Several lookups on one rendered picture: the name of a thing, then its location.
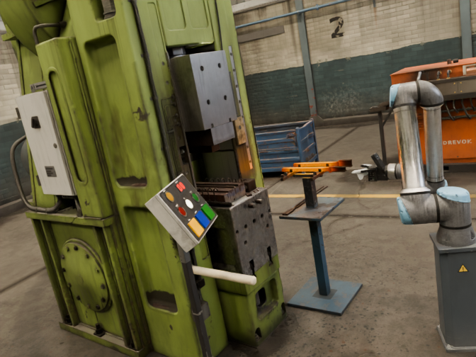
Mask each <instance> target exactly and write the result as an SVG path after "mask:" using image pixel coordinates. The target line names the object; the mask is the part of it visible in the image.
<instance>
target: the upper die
mask: <svg viewBox="0 0 476 357"><path fill-rule="evenodd" d="M185 134H186V139H187V143H188V147H197V146H210V145H217V144H219V143H221V142H224V141H227V140H230V139H232V138H234V137H235V133H234V126H233V122H228V123H225V124H223V125H219V126H217V127H212V128H210V129H208V130H201V131H192V132H185Z"/></svg>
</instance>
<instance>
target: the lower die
mask: <svg viewBox="0 0 476 357"><path fill-rule="evenodd" d="M196 183H216V184H238V187H236V188H235V187H234V186H198V185H196V186H197V188H200V189H198V190H197V192H199V194H200V195H201V196H202V197H203V196H204V199H205V201H209V198H208V193H209V196H210V200H211V201H215V199H216V201H217V202H230V203H232V202H234V201H236V200H237V199H239V198H241V197H242V196H245V195H246V191H245V187H244V183H239V182H196ZM203 188H206V192H205V189H203ZM209 188H211V189H212V192H211V190H210V189H209ZM214 188H217V190H218V192H217V190H216V189H215V191H214V192H215V198H214V194H213V190H214ZM202 189H203V195H202ZM208 189H209V190H208ZM234 199H235V200H234Z"/></svg>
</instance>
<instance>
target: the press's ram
mask: <svg viewBox="0 0 476 357"><path fill-rule="evenodd" d="M170 63H171V70H172V73H173V77H174V83H175V87H176V92H177V96H178V103H179V106H180V110H181V116H182V120H183V126H184V130H185V132H192V131H201V130H208V129H210V128H214V127H217V126H219V125H223V124H225V123H228V122H232V121H234V120H237V114H236V109H235V105H234V98H233V93H232V86H231V82H230V75H229V70H228V66H227V59H226V54H225V51H224V50H219V51H213V52H202V53H196V54H190V55H184V56H180V57H175V58H172V59H170Z"/></svg>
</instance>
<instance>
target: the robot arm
mask: <svg viewBox="0 0 476 357"><path fill-rule="evenodd" d="M417 103H419V105H420V107H421V108H423V113H424V137H425V150H426V173H427V178H426V181H425V176H424V165H423V159H422V153H421V143H420V136H419V126H418V120H417V109H416V107H417ZM442 105H443V95H442V93H441V92H440V91H439V89H438V88H437V87H436V86H434V85H433V84H432V83H430V82H427V81H423V80H418V81H411V82H407V83H402V84H401V83H399V84H395V85H392V86H391V87H390V107H391V108H392V107H393V111H394V114H395V125H396V132H397V143H398V150H399V160H400V164H388V165H386V166H385V165H384V164H383V162H382V160H381V159H380V157H379V156H378V154H377V153H374V154H372V155H371V158H372V159H373V161H374V162H375V164H376V165H375V164H362V165H361V166H362V167H365V169H360V170H354V171H352V172H351V173H352V174H357V175H358V178H359V179H360V180H361V179H363V177H364V176H365V175H367V174H368V181H371V180H373V179H375V180H374V181H388V179H401V182H402V191H401V192H400V197H398V198H397V207H398V210H399V216H400V219H401V221H402V223H403V224H404V225H420V224H429V223H439V228H438V231H437V233H436V241H437V242H438V243H439V244H442V245H444V246H447V247H467V246H470V245H472V244H474V243H475V242H476V233H475V231H474V229H473V227H472V218H471V205H470V201H471V200H470V194H469V192H468V191H467V190H465V189H464V188H458V187H448V184H447V181H446V180H445V179H444V177H443V147H442V130H441V106H442Z"/></svg>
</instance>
